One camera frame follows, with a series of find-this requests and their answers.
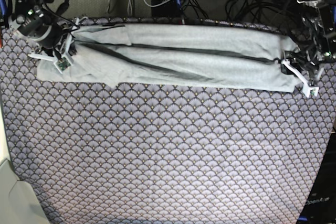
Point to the fan-patterned table cloth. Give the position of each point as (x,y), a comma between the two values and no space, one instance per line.
(141,153)

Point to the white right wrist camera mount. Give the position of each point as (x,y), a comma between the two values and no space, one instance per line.
(61,54)

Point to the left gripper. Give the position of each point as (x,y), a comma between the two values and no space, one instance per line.
(311,61)

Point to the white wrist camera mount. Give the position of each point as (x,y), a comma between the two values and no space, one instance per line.
(310,86)
(61,54)

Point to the grey T-shirt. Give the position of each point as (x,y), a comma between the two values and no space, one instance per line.
(182,55)

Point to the black adapter box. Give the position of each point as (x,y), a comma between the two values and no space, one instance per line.
(169,9)

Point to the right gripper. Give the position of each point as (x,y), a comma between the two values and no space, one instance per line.
(44,27)

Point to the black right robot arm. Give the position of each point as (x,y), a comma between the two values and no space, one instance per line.
(22,6)

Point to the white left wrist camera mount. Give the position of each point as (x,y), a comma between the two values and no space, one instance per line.
(310,86)

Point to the black OpenArm base plate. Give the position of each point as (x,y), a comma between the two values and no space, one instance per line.
(320,205)

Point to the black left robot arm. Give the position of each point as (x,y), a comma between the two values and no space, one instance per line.
(318,17)

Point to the grey plastic bin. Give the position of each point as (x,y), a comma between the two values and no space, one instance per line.
(19,203)

